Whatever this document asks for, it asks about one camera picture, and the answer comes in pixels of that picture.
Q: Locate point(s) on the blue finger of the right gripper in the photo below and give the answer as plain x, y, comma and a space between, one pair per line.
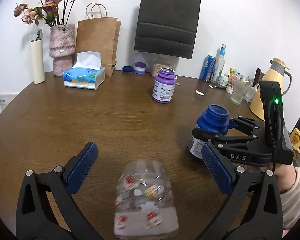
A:
244, 124
216, 138

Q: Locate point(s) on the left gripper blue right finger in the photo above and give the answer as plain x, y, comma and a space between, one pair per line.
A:
252, 209

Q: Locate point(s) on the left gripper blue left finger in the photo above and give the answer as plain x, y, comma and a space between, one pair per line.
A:
46, 208

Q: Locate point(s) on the clear plastic cup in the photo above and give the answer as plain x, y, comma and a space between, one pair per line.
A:
144, 204

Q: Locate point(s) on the cream sleeve forearm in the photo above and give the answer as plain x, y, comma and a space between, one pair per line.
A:
291, 203

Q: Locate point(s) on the right hand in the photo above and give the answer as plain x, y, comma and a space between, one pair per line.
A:
285, 175

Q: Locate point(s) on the yellow mug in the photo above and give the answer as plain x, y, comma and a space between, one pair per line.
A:
295, 139

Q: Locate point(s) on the drinking glass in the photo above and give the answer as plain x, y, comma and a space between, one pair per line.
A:
239, 91

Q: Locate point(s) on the dark wooden chair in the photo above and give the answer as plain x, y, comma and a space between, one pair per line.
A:
256, 77

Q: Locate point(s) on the snack packets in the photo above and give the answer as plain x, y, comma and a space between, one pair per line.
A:
234, 76

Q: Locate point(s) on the yellow thermos jug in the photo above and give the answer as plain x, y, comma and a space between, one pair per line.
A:
274, 74

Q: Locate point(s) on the glass soda bottle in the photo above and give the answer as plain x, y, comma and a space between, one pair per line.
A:
219, 64

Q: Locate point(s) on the blue drink can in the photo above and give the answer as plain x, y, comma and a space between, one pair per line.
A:
207, 68

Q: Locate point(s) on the purple supplement bottle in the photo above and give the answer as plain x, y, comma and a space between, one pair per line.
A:
164, 86

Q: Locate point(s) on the blue tissue box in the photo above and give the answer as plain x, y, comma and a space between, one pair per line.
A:
87, 72

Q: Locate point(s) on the clear jar with oats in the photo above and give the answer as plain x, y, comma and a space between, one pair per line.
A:
163, 61

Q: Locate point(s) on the small purple white jar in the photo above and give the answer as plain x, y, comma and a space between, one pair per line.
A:
140, 68

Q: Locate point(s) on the blue jar lid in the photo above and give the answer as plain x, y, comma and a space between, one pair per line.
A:
127, 69

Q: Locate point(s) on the pink ceramic vase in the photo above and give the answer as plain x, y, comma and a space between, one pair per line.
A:
62, 47

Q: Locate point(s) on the black paper bag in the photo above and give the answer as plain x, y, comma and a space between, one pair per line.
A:
167, 27

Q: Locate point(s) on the brown paper bag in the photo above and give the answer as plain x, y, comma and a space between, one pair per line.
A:
99, 33

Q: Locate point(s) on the white thermos bottle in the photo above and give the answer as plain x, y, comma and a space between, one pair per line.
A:
36, 45

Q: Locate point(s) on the dried pink roses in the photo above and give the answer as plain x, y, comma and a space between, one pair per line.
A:
52, 12

